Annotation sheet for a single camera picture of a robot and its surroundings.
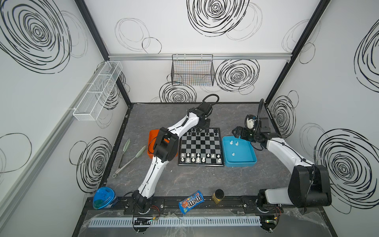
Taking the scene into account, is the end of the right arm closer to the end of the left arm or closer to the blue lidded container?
the end of the left arm

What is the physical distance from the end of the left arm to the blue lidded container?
534mm

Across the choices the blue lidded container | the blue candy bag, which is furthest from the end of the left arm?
the blue lidded container

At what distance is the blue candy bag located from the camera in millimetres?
737

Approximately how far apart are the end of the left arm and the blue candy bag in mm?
378

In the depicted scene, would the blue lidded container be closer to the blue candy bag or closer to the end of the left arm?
the blue candy bag

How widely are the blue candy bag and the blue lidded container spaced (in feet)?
1.07

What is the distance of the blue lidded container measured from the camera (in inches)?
26.4

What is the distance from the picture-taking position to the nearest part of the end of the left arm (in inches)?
29.4
